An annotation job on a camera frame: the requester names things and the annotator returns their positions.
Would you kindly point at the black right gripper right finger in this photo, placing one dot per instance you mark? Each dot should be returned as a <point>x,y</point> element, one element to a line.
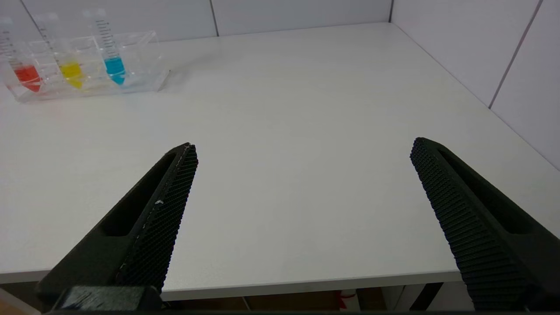
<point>477,227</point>

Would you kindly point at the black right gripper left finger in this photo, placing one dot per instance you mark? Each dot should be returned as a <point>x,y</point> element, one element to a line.
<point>148,227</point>

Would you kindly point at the test tube with blue pigment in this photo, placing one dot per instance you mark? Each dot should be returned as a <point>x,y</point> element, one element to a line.
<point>114,68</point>

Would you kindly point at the test tube with red pigment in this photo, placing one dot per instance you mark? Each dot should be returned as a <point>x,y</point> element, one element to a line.
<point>27,75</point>

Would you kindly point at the clear acrylic test tube rack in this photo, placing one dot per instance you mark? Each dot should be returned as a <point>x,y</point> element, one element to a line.
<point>140,61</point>

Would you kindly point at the test tube with yellow pigment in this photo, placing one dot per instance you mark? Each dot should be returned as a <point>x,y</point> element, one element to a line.
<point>71,72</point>

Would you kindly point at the black table leg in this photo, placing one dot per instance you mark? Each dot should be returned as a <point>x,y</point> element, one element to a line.
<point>426,296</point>

